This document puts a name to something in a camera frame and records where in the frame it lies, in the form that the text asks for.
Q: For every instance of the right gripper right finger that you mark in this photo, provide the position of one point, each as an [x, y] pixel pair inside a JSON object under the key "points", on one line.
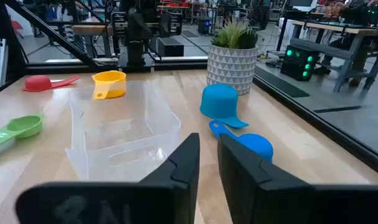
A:
{"points": [[269, 202]]}

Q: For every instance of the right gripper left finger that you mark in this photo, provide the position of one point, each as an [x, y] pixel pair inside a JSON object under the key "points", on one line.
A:
{"points": [[163, 199]]}

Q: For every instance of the blue measuring cup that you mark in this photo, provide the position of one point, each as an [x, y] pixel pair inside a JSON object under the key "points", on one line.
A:
{"points": [[257, 146]]}

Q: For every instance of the yellow measuring cup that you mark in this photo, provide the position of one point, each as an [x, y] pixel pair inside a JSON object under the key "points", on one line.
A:
{"points": [[109, 82]]}

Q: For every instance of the clear plastic basket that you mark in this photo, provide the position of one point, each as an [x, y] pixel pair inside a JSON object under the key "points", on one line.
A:
{"points": [[129, 133]]}

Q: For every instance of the large teal measuring cup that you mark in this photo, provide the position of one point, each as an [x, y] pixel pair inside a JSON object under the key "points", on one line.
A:
{"points": [[220, 101]]}

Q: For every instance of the red measuring cup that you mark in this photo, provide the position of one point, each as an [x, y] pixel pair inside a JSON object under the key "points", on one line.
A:
{"points": [[36, 83]]}

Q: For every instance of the green measuring cup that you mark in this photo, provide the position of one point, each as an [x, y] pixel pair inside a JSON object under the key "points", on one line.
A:
{"points": [[23, 126]]}

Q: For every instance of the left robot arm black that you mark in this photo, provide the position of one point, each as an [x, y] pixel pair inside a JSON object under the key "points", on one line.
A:
{"points": [[135, 53]]}

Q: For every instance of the black box on floor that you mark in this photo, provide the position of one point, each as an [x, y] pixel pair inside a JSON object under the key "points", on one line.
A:
{"points": [[170, 46]]}

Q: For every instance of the black computer blue light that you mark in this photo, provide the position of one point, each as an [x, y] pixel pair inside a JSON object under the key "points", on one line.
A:
{"points": [[205, 26]]}

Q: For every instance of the potted plant white patterned pot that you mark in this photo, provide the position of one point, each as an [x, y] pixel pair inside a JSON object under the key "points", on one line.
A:
{"points": [[232, 68]]}

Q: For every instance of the wide black hazard-striped floor mat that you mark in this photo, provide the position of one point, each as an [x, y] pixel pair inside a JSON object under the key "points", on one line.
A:
{"points": [[279, 84]]}

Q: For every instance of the red chair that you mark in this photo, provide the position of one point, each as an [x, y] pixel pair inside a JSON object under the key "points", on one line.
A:
{"points": [[17, 26]]}

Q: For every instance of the black computer green lights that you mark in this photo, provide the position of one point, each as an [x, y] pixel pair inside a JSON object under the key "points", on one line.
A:
{"points": [[297, 62]]}

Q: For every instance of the wooden workbench grey legs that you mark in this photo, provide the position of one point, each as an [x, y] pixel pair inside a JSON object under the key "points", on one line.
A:
{"points": [[347, 29]]}

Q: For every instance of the wooden bench black frame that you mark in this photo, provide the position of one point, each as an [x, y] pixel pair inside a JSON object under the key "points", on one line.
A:
{"points": [[89, 29]]}

